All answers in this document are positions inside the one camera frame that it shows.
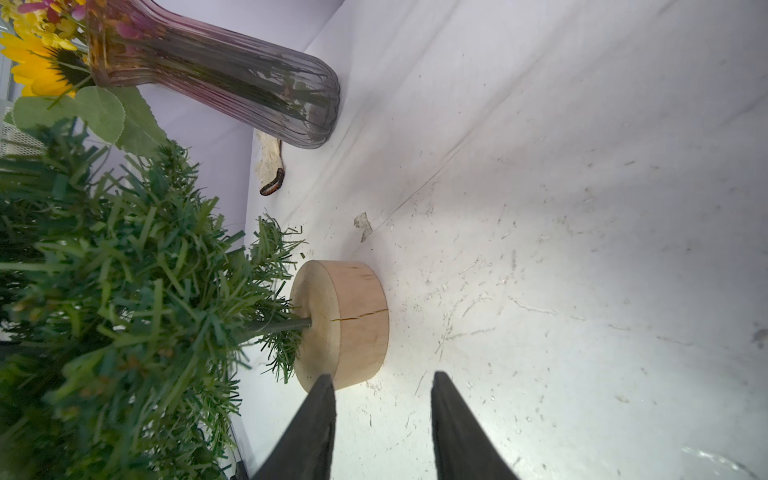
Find white mesh two-tier shelf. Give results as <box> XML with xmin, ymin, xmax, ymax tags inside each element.
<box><xmin>1</xmin><ymin>56</ymin><xmax>43</xmax><ymax>155</ymax></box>

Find small green christmas tree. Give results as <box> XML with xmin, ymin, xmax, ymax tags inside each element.
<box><xmin>1</xmin><ymin>118</ymin><xmax>389</xmax><ymax>479</ymax></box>

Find beige glove near vase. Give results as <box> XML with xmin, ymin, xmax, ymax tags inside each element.
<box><xmin>254</xmin><ymin>130</ymin><xmax>285</xmax><ymax>196</ymax></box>

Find purple glass vase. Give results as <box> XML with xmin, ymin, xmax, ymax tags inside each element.
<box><xmin>85</xmin><ymin>1</ymin><xmax>341</xmax><ymax>149</ymax></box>

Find clear string lights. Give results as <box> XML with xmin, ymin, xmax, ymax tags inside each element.
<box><xmin>681</xmin><ymin>446</ymin><xmax>761</xmax><ymax>479</ymax></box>

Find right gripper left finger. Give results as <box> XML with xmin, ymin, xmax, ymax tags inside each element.
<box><xmin>252</xmin><ymin>375</ymin><xmax>336</xmax><ymax>480</ymax></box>

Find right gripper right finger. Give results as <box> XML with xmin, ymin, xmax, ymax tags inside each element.
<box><xmin>431</xmin><ymin>371</ymin><xmax>519</xmax><ymax>480</ymax></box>

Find yellow artificial flowers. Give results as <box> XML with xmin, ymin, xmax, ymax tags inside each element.
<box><xmin>1</xmin><ymin>1</ymin><xmax>169</xmax><ymax>157</ymax></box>

